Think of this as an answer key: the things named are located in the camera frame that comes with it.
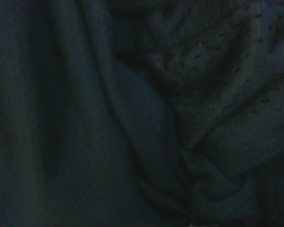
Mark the dark perforated mesh garment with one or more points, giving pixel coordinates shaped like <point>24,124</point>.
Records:
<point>217,78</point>

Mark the black cotton garment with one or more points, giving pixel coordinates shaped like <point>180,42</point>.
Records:
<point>61,132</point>

